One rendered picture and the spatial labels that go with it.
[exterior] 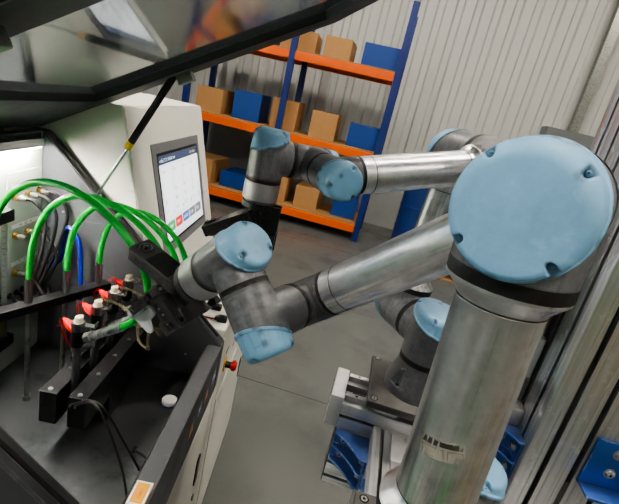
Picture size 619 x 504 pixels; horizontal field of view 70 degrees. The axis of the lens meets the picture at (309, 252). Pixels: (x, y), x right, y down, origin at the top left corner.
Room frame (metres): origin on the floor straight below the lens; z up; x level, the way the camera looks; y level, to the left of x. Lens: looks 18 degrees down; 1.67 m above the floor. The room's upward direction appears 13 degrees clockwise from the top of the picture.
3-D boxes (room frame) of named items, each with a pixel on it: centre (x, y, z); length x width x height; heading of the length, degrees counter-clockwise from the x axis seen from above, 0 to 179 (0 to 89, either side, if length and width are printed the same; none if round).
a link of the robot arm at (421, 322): (1.01, -0.34, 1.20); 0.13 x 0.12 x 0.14; 25
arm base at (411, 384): (1.00, -0.34, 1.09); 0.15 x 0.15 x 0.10
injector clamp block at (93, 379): (0.93, 0.44, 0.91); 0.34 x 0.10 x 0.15; 1
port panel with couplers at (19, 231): (1.04, 0.71, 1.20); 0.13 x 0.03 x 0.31; 1
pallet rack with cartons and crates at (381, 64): (6.49, 0.72, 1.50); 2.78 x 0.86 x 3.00; 83
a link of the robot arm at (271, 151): (0.94, 0.13, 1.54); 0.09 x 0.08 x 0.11; 115
